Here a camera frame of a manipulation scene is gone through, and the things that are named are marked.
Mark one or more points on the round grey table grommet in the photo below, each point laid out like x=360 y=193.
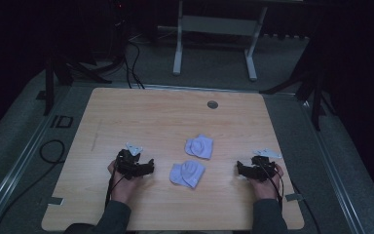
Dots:
x=212 y=104

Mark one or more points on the person's left hand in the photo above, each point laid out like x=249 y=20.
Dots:
x=125 y=190

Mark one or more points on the person's right hand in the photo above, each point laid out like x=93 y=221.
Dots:
x=264 y=190

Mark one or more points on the metal floor rail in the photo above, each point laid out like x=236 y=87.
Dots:
x=16 y=169
x=334 y=169

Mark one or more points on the light purple ankle sock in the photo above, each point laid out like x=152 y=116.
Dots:
x=199 y=147
x=188 y=174

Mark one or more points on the black metal stand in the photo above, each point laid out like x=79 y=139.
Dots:
x=63 y=73
x=316 y=97

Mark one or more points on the black tape floor marking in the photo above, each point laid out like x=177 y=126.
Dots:
x=61 y=121

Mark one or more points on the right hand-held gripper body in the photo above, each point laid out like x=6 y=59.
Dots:
x=261 y=170

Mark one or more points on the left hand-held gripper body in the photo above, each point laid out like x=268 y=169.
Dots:
x=126 y=164

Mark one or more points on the white metal desk frame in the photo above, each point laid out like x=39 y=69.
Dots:
x=216 y=26

